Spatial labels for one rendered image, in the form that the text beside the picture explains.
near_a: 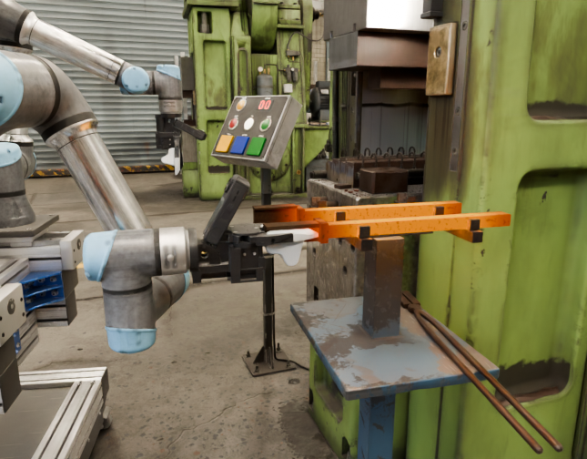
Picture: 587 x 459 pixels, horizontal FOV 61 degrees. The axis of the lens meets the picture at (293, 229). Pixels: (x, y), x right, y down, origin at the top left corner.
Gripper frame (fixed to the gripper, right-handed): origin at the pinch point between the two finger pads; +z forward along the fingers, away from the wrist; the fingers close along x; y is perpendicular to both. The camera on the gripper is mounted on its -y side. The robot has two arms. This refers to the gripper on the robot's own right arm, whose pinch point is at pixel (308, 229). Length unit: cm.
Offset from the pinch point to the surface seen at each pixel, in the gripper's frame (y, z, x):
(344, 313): 26.4, 15.3, -22.4
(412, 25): -43, 47, -59
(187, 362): 96, -18, -137
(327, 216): 0.3, 6.7, -10.6
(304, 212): -0.8, 1.9, -9.7
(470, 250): 15, 50, -27
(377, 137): -10, 52, -90
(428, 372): 26.3, 20.9, 5.8
